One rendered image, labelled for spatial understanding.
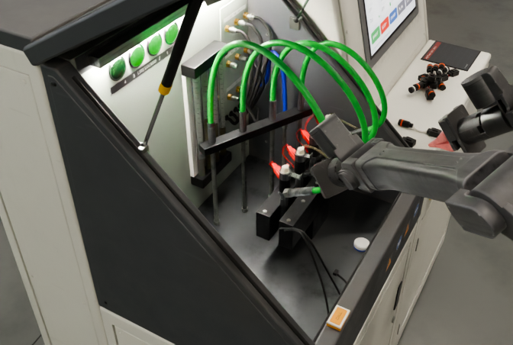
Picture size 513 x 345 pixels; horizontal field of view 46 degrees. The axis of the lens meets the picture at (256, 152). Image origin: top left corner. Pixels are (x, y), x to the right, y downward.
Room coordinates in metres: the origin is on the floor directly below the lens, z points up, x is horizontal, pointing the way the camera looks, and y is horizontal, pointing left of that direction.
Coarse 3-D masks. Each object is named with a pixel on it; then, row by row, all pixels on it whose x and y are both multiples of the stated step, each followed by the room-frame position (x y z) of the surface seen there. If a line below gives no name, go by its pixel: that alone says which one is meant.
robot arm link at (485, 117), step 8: (496, 104) 0.96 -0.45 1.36; (488, 112) 0.97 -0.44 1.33; (496, 112) 0.95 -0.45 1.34; (504, 112) 0.95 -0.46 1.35; (480, 120) 0.97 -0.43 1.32; (488, 120) 0.96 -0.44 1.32; (496, 120) 0.95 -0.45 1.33; (504, 120) 0.94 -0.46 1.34; (488, 128) 0.95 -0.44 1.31; (496, 128) 0.94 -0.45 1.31; (504, 128) 0.94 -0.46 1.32; (512, 128) 0.93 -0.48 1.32; (496, 136) 0.96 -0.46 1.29
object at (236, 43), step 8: (240, 40) 1.11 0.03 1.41; (224, 48) 1.14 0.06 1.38; (232, 48) 1.13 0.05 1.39; (256, 48) 1.07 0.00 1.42; (264, 48) 1.07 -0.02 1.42; (216, 56) 1.16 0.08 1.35; (272, 56) 1.05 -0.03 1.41; (216, 64) 1.17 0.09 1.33; (280, 64) 1.03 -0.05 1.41; (216, 72) 1.18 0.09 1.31; (288, 72) 1.01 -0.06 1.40; (296, 80) 1.00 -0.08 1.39; (208, 88) 1.19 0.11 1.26; (304, 88) 0.99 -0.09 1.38; (208, 96) 1.19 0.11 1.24; (304, 96) 0.98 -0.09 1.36; (208, 104) 1.19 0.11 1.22; (312, 104) 0.97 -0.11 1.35; (208, 112) 1.19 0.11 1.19; (320, 112) 0.96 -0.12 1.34; (208, 120) 1.19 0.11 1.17; (320, 120) 0.95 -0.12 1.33; (320, 192) 0.94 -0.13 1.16
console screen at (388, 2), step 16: (368, 0) 1.59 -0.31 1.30; (384, 0) 1.68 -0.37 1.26; (400, 0) 1.79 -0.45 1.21; (416, 0) 1.91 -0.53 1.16; (368, 16) 1.57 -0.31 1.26; (384, 16) 1.67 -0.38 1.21; (400, 16) 1.77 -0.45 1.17; (368, 32) 1.56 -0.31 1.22; (384, 32) 1.65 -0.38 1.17; (400, 32) 1.76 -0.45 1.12; (368, 48) 1.54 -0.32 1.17; (384, 48) 1.63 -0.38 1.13; (368, 64) 1.52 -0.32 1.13
